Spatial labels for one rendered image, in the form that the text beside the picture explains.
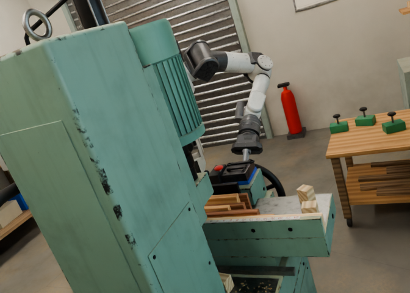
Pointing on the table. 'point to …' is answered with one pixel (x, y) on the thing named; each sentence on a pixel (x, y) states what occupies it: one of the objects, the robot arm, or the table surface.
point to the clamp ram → (226, 188)
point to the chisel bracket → (204, 187)
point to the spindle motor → (169, 76)
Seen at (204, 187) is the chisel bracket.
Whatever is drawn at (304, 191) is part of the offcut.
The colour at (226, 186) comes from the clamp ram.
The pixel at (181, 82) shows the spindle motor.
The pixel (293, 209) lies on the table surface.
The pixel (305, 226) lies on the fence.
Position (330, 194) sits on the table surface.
